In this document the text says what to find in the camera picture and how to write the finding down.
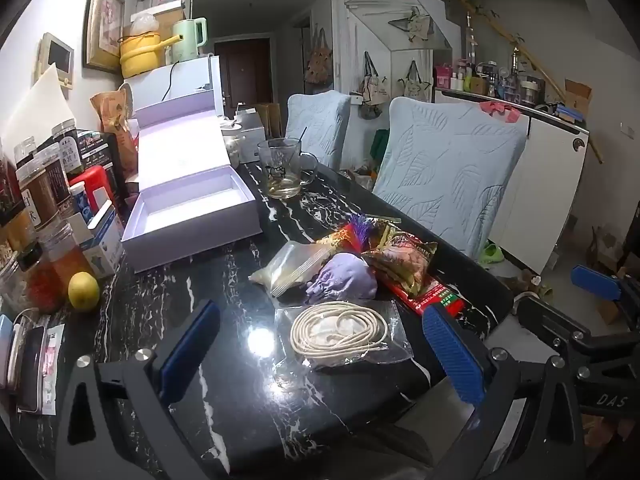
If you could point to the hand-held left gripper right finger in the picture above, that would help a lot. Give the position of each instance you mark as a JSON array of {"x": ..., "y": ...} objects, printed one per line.
[{"x": 452, "y": 355}]

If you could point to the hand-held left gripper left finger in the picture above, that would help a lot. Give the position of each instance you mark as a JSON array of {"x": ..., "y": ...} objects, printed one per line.
[{"x": 192, "y": 345}]

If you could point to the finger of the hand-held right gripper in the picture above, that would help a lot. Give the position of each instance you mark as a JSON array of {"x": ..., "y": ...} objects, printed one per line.
[
  {"x": 545, "y": 317},
  {"x": 595, "y": 282}
]

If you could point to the red snack packet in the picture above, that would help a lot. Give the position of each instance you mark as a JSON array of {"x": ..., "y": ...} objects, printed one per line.
[{"x": 430, "y": 300}]

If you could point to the lavender gift box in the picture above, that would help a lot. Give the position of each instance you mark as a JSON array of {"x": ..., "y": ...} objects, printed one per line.
[{"x": 190, "y": 247}]

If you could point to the brown gold snack packet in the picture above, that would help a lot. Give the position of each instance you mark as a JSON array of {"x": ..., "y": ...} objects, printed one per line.
[{"x": 400, "y": 260}]

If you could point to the clear zip bag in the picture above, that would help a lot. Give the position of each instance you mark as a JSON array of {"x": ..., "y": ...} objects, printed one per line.
[{"x": 285, "y": 270}]

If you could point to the purple cloth pouch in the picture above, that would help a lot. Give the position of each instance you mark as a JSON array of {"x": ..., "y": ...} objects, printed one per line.
[{"x": 345, "y": 275}]

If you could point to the red printed sachet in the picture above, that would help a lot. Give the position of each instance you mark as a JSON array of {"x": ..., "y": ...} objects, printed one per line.
[{"x": 342, "y": 241}]

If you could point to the purple tassel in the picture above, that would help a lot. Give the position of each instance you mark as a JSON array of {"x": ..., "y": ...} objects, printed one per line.
[{"x": 361, "y": 225}]

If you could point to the green slippers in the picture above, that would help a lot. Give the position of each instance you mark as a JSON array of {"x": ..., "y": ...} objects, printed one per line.
[{"x": 490, "y": 254}]

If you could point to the white cabinet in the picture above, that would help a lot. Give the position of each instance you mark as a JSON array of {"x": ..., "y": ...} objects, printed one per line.
[{"x": 545, "y": 185}]

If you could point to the lemon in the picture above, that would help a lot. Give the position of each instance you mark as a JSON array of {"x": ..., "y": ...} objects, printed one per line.
[{"x": 84, "y": 291}]

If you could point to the blue white carton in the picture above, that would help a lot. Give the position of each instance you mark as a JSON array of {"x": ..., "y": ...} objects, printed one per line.
[{"x": 105, "y": 245}]

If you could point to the pink white sachet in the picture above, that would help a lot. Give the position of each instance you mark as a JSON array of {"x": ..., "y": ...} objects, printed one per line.
[{"x": 52, "y": 370}]

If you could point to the dark phone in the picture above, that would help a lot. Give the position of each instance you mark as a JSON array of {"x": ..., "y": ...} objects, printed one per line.
[{"x": 30, "y": 370}]

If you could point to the chair with pink clip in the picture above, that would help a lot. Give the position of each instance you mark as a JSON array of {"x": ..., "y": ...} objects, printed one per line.
[{"x": 450, "y": 170}]

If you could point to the red plastic container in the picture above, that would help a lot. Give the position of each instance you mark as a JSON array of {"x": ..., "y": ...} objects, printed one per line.
[{"x": 97, "y": 185}]

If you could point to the glass mug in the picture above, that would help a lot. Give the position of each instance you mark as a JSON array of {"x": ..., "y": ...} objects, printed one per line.
[{"x": 280, "y": 180}]

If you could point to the pink clip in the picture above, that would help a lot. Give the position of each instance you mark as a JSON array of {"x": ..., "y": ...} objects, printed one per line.
[{"x": 500, "y": 110}]

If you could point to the black printed food bag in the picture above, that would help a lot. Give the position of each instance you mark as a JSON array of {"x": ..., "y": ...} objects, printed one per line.
[{"x": 102, "y": 157}]

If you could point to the tissue box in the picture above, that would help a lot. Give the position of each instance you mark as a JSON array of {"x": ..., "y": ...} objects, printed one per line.
[{"x": 250, "y": 137}]

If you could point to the cluster of food jars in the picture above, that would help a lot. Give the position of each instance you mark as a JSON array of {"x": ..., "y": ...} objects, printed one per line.
[{"x": 37, "y": 195}]

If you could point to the row of bottles and jars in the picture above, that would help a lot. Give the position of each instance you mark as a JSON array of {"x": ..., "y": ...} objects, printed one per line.
[{"x": 500, "y": 82}]

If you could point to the bamboo pole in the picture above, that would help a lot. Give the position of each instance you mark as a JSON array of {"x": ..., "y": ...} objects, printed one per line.
[{"x": 530, "y": 57}]

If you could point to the printed kraft paper bag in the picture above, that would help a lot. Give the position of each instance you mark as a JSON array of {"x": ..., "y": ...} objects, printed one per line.
[{"x": 115, "y": 120}]

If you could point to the stack of brown paper bags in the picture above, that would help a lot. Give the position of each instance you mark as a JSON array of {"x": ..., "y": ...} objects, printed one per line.
[{"x": 267, "y": 117}]

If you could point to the chair with leaf cover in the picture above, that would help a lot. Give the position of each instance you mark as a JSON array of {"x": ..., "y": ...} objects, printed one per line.
[{"x": 315, "y": 125}]

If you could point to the woven round mat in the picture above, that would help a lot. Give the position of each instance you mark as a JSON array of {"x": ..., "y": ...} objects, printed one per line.
[{"x": 126, "y": 96}]

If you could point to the canvas tote bag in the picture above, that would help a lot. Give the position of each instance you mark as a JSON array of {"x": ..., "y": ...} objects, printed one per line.
[
  {"x": 415, "y": 85},
  {"x": 375, "y": 87}
]

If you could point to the white fridge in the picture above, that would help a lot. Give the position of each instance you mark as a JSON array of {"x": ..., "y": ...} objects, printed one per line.
[{"x": 190, "y": 75}]

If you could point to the dark brown door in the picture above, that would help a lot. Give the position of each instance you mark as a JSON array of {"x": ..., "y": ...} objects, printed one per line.
[{"x": 250, "y": 70}]

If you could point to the yellow pot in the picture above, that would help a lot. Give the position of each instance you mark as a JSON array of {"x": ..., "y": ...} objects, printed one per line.
[{"x": 142, "y": 57}]

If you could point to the green kettle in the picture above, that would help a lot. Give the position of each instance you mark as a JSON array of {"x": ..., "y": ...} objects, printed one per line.
[{"x": 187, "y": 40}]

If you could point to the brown patterned tote bag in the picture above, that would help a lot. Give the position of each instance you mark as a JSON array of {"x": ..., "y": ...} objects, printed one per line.
[{"x": 319, "y": 62}]

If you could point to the framed picture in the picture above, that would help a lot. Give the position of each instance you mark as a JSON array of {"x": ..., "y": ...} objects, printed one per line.
[{"x": 105, "y": 20}]

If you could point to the wall intercom panel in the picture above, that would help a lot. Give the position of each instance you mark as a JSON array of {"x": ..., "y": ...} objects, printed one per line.
[{"x": 57, "y": 60}]

